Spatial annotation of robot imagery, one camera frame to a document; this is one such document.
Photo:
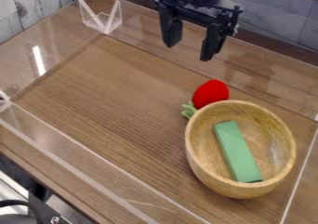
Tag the red plush strawberry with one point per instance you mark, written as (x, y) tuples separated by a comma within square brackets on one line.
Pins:
[(210, 92)]

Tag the wooden bowl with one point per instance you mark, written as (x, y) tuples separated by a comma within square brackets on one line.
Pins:
[(268, 137)]

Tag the green rectangular block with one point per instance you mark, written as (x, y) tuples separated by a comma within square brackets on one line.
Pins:
[(237, 154)]

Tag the clear acrylic tray enclosure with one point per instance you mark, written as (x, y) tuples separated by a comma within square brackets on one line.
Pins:
[(91, 121)]

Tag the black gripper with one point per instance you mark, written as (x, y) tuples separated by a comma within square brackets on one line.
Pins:
[(207, 8)]

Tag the black metal bracket with bolt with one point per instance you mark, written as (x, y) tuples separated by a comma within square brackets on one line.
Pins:
[(42, 210)]

